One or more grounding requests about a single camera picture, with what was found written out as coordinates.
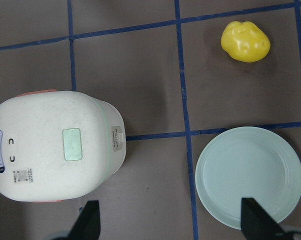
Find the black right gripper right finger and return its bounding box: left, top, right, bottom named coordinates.
left=240, top=197, right=285, bottom=240

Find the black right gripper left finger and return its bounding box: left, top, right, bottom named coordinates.
left=66, top=200, right=101, bottom=240

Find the white rice cooker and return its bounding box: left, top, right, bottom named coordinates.
left=0, top=91, right=126, bottom=202

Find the light green plate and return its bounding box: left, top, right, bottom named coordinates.
left=195, top=126, right=301, bottom=229

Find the yellow toy potato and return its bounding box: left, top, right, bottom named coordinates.
left=220, top=21, right=271, bottom=63

